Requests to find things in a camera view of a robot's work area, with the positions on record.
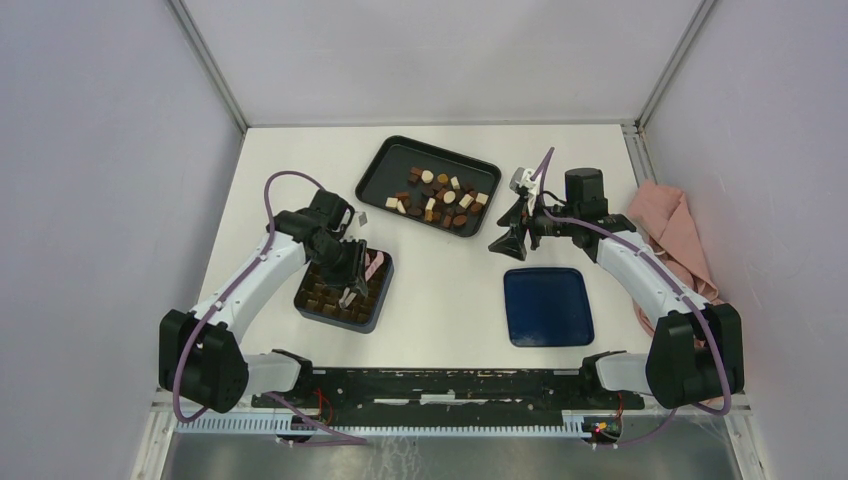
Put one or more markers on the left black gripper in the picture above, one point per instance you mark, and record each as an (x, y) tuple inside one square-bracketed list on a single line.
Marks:
[(353, 276)]

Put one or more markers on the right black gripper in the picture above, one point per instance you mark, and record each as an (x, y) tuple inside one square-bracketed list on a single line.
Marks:
[(512, 242)]

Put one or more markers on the pink tongs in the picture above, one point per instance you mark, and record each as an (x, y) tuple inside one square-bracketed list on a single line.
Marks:
[(372, 265)]

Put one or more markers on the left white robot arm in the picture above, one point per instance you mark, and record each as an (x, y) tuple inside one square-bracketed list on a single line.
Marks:
[(199, 354)]

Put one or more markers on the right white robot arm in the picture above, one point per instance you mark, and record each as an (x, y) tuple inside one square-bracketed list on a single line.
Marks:
[(696, 353)]

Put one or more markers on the blue chocolate box with insert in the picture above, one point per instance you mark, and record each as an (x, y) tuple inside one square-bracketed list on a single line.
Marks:
[(317, 301)]

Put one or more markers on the blue box lid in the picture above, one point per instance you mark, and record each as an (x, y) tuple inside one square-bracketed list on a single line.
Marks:
[(547, 307)]

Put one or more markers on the pink cloth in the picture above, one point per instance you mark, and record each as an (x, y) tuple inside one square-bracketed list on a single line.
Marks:
[(663, 214)]

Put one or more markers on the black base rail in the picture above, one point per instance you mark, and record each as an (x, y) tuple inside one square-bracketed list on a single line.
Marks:
[(380, 397)]

